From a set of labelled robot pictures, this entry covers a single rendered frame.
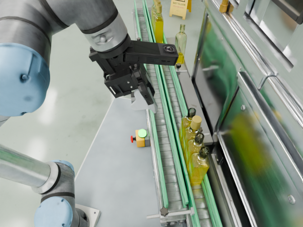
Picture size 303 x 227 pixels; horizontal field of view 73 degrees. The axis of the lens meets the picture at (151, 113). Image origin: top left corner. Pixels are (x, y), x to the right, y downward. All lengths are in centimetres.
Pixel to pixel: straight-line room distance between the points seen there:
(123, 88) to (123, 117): 81
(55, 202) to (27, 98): 59
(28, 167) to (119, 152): 51
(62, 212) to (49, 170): 15
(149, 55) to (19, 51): 23
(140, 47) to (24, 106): 25
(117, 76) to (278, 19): 43
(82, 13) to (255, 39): 50
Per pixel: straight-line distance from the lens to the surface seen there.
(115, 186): 106
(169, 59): 44
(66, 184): 86
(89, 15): 36
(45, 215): 82
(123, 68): 45
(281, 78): 60
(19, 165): 75
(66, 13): 37
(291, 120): 55
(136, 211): 102
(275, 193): 65
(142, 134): 106
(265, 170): 66
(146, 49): 43
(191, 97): 121
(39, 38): 31
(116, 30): 38
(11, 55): 27
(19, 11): 35
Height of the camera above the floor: 174
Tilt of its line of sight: 51 degrees down
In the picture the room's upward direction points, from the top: straight up
